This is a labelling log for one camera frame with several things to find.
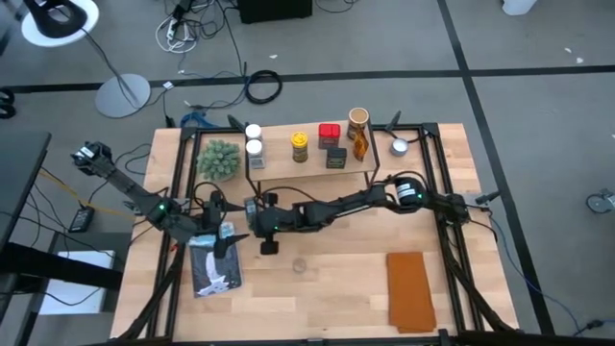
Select black aluminium table frame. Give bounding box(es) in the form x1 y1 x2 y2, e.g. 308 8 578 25
114 122 520 346

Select bundled blue cable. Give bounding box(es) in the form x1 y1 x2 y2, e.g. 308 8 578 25
180 111 217 130

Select coiled black cable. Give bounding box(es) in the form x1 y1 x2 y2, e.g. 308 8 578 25
244 69 283 106

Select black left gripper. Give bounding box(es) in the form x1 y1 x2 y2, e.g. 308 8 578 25
190 190 250 260

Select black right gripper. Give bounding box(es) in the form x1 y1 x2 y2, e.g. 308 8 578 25
239 191 295 256

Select black plug with cable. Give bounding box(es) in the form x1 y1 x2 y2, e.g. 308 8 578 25
574 318 615 337

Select wooden shelf with black legs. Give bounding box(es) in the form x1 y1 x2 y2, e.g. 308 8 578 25
244 122 381 201

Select yellow cable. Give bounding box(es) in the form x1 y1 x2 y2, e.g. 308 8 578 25
37 167 135 222

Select grey caster wheel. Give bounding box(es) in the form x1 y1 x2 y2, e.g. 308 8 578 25
585 188 615 215

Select floor lamp with grey base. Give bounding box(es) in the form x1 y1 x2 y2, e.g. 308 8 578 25
20 0 152 119

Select black power adapter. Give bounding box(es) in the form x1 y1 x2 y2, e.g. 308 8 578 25
67 206 96 234

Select dark green spice tin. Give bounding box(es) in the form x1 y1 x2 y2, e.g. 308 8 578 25
325 146 348 170

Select red-lid square spice jar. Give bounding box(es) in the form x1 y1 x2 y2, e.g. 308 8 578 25
317 122 342 151

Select orange folded cloth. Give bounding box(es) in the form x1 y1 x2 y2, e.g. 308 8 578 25
386 251 437 334

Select green succulent in white pot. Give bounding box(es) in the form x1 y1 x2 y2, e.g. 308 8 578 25
195 138 242 183

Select black chair wheels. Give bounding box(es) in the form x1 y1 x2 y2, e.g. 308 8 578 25
0 87 17 120

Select white floor container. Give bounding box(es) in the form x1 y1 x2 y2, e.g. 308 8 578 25
502 0 538 16

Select yellow-lid spice jar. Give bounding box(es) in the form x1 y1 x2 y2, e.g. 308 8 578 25
289 131 310 164

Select black side desk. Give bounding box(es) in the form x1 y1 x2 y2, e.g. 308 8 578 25
0 130 124 346

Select black box on floor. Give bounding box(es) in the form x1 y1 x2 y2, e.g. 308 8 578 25
237 0 314 24

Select white power strip with cables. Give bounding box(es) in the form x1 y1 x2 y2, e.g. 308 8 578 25
155 13 199 55

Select thin blue floor cable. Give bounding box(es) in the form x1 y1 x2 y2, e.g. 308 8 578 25
489 215 582 333

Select tan-lid glass jar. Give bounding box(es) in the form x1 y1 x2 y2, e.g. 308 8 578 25
347 107 371 141

